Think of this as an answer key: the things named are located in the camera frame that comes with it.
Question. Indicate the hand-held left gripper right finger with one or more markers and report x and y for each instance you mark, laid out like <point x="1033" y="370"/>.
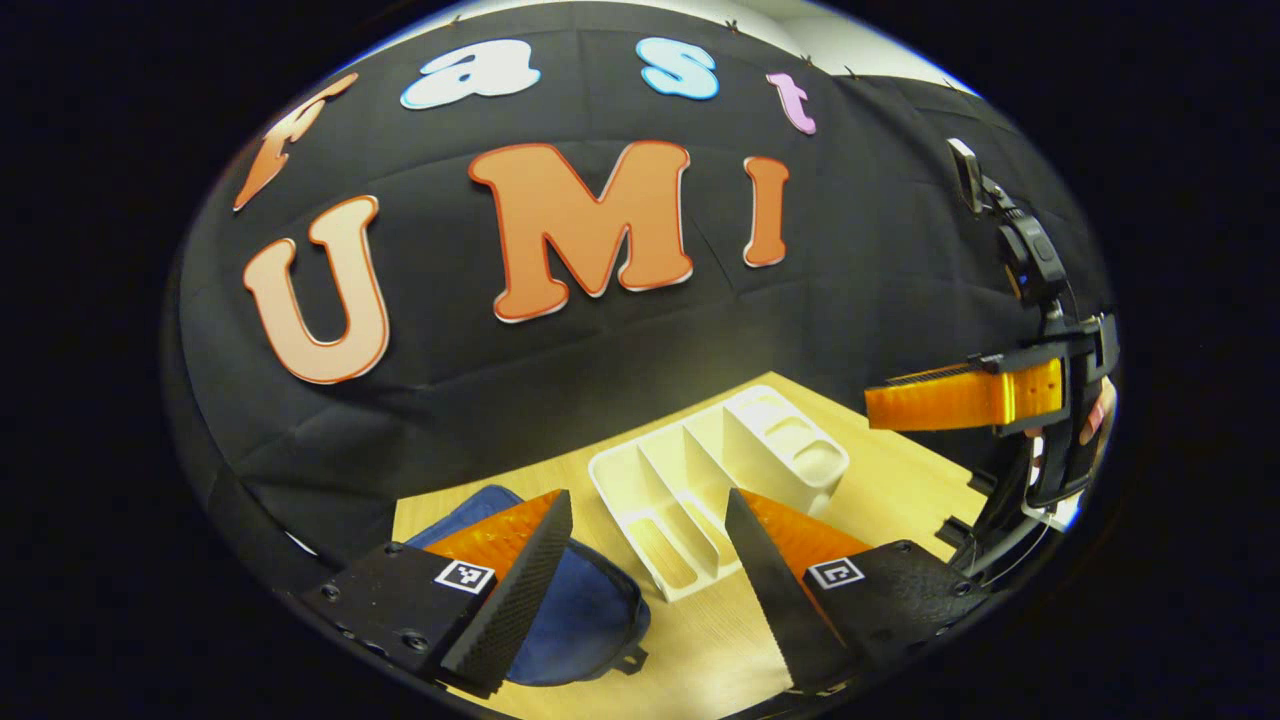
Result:
<point x="780" y="590"/>

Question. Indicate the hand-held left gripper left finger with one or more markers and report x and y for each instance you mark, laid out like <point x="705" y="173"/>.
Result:
<point x="510" y="610"/>

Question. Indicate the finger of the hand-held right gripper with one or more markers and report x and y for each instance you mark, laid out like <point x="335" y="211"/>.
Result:
<point x="940" y="400"/>

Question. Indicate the blue schoolbag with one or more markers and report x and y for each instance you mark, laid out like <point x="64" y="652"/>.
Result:
<point x="590" y="610"/>

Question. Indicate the white bookshelf organizer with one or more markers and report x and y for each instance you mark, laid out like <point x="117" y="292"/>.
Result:
<point x="780" y="440"/>

